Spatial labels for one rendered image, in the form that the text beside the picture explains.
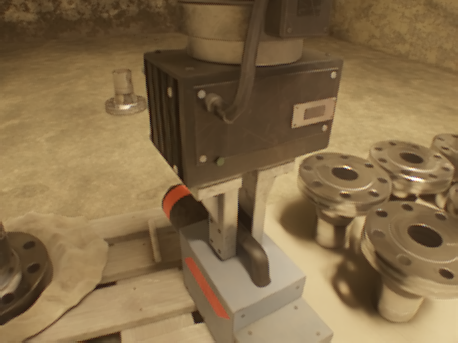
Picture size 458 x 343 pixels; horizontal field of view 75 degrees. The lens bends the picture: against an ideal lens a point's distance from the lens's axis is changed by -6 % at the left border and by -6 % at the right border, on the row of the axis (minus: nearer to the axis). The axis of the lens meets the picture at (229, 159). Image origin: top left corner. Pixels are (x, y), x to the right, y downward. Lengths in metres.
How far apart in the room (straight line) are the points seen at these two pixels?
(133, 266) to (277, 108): 0.54
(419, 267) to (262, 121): 0.47
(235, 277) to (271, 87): 0.31
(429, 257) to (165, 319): 0.55
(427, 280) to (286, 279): 0.29
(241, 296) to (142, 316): 0.26
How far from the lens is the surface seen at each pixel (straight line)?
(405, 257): 0.73
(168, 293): 0.72
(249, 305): 0.50
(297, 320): 0.56
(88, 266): 0.78
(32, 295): 0.75
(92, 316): 0.73
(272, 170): 0.47
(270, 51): 0.34
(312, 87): 0.40
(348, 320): 0.89
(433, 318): 0.99
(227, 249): 0.52
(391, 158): 1.08
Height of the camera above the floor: 0.72
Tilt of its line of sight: 30 degrees down
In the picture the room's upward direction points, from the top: 1 degrees clockwise
